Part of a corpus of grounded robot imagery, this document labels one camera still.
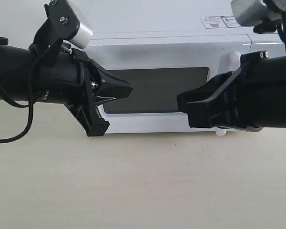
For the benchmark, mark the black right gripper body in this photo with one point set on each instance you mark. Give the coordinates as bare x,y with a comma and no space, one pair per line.
252,97

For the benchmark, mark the white microwave door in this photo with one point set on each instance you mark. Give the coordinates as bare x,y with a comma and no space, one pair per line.
159,69

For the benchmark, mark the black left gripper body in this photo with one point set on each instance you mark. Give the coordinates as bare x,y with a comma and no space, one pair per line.
64,82

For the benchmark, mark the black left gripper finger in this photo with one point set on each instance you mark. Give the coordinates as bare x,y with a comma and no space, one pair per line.
87,114
105,86

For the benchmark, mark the white microwave oven body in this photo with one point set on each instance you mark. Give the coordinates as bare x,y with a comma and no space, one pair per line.
115,19

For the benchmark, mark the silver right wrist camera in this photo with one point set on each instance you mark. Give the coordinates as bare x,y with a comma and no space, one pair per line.
262,15

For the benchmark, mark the blue white label sticker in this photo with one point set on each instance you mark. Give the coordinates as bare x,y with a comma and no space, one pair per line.
216,22

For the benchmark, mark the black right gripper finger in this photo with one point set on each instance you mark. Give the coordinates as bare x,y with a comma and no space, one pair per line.
202,92
206,114

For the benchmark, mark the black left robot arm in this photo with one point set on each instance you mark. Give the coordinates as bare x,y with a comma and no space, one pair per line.
15,66

